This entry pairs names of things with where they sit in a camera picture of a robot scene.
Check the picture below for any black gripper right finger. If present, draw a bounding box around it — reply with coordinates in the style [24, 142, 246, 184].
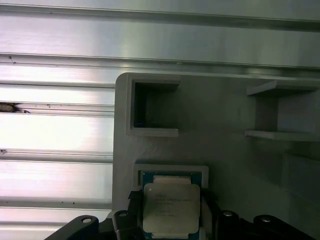
[199, 192, 320, 240]

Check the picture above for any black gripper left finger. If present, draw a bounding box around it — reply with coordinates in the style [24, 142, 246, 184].
[48, 189, 145, 240]

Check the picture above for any silver topped CPU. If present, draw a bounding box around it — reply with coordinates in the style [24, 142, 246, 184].
[140, 170, 204, 240]

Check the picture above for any grey parts rack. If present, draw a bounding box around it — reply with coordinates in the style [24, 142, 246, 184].
[111, 72, 320, 240]

